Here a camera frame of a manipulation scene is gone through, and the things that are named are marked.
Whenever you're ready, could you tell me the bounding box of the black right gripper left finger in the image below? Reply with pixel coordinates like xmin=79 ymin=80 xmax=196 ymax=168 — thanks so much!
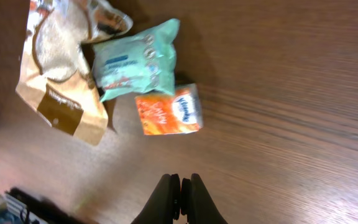
xmin=132 ymin=174 xmax=181 ymax=224

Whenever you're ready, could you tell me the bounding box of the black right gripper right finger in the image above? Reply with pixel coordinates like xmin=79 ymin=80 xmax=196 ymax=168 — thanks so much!
xmin=181 ymin=174 xmax=227 ymax=224

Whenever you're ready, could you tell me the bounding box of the orange juice carton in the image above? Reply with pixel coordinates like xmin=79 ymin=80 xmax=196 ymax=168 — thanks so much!
xmin=135 ymin=83 xmax=203 ymax=136

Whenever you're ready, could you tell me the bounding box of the teal wet wipes pack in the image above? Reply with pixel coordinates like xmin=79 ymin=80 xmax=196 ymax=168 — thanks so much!
xmin=93 ymin=19 xmax=180 ymax=102

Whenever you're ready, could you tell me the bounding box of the beige seed pouch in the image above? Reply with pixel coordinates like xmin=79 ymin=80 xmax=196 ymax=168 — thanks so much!
xmin=16 ymin=0 xmax=133 ymax=146

